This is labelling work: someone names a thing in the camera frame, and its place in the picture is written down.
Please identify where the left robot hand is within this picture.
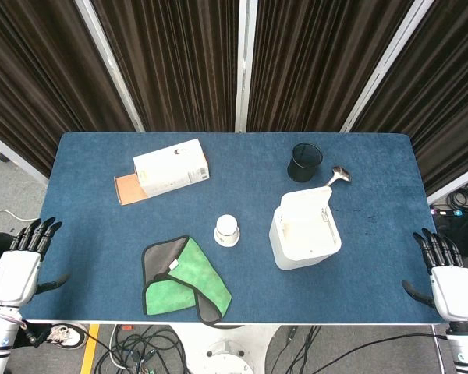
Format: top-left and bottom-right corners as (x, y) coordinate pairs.
(0, 217), (70, 306)

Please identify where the white square bin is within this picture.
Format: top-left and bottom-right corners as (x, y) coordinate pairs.
(268, 185), (342, 271)

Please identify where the white cable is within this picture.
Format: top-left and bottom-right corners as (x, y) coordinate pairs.
(0, 209), (27, 224)

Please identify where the small white jar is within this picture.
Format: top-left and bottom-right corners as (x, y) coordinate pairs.
(213, 213), (241, 248)

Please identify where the white table base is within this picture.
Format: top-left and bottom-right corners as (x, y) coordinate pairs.
(171, 323), (288, 374)

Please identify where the brown pleated curtain screen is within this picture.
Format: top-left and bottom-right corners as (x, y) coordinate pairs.
(0, 0), (468, 198)

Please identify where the white sneaker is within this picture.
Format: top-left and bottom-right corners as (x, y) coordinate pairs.
(44, 323), (89, 350)

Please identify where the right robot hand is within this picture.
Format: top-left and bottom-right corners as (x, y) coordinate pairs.
(401, 228), (468, 323)

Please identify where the black cable bundle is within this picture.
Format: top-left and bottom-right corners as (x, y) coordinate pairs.
(91, 325), (190, 374)

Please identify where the green and grey cloth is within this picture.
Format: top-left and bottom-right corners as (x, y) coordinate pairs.
(140, 235), (233, 325)

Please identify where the blue table mat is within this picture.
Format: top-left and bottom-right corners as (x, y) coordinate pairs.
(19, 131), (445, 325)

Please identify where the metal spoon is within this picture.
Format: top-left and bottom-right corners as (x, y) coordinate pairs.
(324, 165), (353, 189)

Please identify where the black mesh pen holder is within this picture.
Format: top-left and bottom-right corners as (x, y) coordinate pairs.
(286, 142), (324, 183)

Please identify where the white cardboard box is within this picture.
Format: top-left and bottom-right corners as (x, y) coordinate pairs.
(113, 138), (211, 206)

